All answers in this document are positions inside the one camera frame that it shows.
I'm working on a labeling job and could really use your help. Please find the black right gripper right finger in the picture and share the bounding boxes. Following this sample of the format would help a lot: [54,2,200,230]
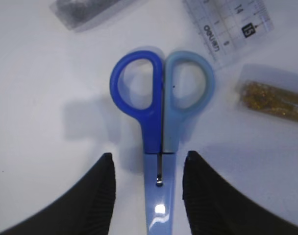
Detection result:
[182,151,298,235]

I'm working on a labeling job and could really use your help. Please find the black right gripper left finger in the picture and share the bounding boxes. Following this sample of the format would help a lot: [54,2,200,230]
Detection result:
[1,153,116,235]

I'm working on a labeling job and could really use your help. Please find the blue capped scissors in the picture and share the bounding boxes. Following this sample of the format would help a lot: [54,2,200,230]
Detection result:
[110,50,215,235]

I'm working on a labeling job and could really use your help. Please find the gold glitter marker pen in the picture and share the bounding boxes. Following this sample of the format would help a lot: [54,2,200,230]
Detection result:
[236,64,298,126]

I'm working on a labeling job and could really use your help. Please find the clear plastic ruler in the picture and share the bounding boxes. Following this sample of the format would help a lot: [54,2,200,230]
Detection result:
[183,0,274,70]

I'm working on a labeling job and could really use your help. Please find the silver glitter marker pen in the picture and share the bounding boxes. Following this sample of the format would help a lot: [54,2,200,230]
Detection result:
[50,0,146,33]

